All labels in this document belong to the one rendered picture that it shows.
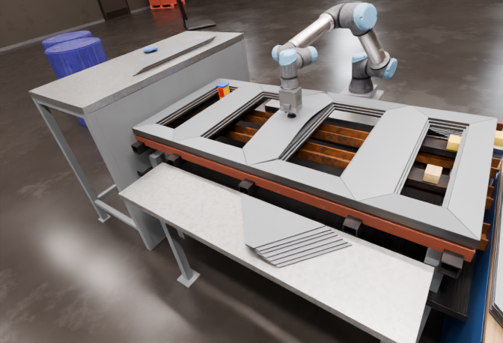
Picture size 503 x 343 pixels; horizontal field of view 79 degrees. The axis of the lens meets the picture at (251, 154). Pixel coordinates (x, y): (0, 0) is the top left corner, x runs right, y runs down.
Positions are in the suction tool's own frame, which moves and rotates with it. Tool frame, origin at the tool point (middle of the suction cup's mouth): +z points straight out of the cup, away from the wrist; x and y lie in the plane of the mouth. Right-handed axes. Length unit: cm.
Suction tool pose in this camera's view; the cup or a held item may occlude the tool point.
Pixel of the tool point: (291, 118)
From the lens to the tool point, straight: 148.6
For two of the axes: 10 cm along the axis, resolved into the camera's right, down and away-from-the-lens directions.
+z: 1.3, 8.2, 5.6
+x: 5.5, -5.3, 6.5
